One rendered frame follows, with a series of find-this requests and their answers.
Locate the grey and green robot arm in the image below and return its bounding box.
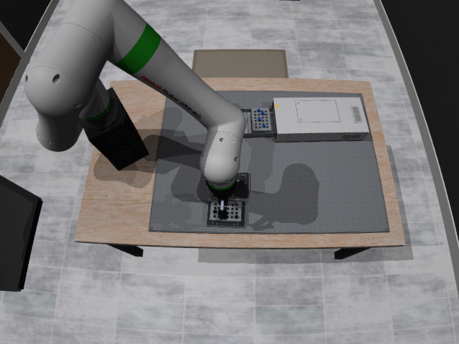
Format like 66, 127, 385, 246
24, 0, 247, 199

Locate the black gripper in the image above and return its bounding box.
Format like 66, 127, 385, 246
214, 191, 234, 220

